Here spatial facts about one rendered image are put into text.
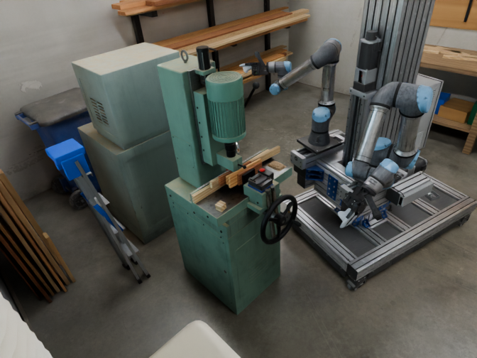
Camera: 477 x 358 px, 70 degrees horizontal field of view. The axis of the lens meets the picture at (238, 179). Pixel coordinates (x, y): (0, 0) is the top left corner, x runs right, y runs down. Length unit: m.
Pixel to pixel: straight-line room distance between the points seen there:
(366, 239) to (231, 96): 1.52
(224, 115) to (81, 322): 1.74
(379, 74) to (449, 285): 1.52
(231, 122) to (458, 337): 1.86
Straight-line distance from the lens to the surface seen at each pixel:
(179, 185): 2.15
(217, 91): 1.60
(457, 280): 2.89
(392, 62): 2.11
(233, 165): 1.82
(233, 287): 2.19
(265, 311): 2.44
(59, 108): 3.26
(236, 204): 1.79
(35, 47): 3.68
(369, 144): 1.73
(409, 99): 1.74
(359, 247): 2.58
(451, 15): 4.63
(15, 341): 0.34
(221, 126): 1.68
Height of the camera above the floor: 2.05
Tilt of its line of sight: 36 degrees down
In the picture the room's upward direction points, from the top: 5 degrees counter-clockwise
